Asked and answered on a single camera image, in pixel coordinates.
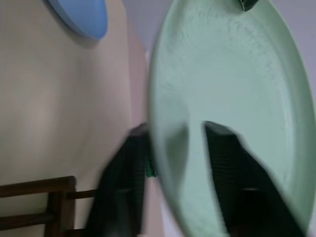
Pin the dark green object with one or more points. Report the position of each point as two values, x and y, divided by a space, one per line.
247 4

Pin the green plate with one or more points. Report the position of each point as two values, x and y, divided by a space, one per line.
222 74

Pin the dark wooden chair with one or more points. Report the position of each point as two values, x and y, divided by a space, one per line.
56 205

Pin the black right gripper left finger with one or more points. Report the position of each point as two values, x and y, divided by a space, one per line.
123 182

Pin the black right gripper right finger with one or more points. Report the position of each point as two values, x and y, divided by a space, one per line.
242 187

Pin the blue plate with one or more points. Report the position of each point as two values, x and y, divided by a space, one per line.
84 17

